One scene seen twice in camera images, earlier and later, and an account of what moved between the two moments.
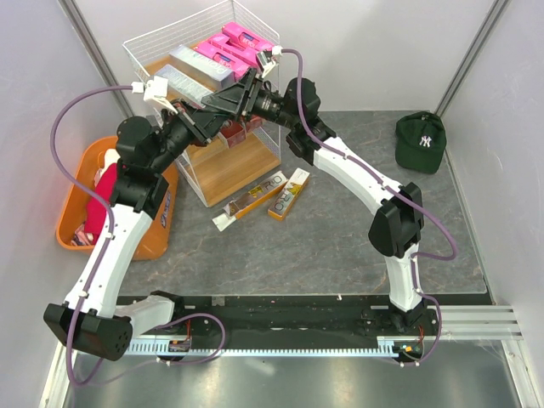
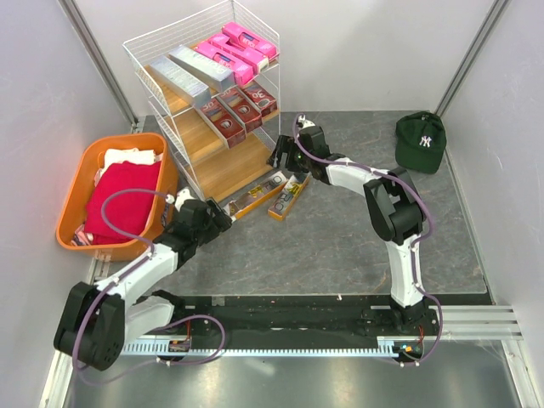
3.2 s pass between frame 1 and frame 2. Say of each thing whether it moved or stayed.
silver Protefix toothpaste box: stayed
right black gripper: moved
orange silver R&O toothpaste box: stayed
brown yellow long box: stayed
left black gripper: moved
